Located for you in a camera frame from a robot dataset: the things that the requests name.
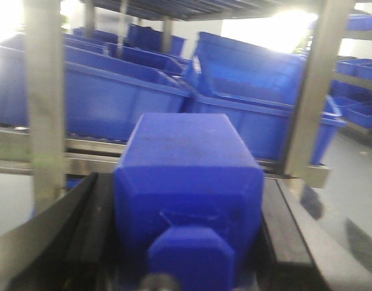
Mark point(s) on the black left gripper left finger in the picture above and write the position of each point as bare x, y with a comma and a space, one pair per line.
66, 247

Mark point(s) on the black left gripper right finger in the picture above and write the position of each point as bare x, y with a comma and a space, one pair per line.
306, 244

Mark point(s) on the blue bottle part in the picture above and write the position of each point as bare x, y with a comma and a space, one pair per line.
188, 199

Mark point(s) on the stainless steel shelf rack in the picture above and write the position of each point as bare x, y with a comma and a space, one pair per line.
44, 151

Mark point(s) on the right side steel shelf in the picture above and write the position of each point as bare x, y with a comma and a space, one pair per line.
352, 86

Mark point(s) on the blue bin front right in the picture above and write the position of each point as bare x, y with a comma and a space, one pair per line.
264, 128

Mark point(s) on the blue bin front left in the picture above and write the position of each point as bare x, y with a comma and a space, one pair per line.
105, 97

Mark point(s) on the tilted blue bin stacked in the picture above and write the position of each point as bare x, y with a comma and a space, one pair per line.
226, 68

